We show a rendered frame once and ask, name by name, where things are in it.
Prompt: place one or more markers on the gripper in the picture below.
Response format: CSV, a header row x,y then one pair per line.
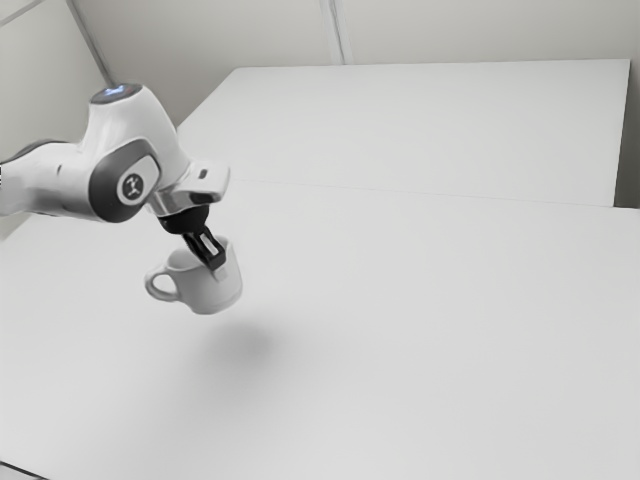
x,y
184,219

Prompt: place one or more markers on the white ceramic mug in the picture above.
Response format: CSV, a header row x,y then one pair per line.
x,y
205,285

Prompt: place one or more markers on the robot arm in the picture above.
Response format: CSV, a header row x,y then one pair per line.
x,y
125,145

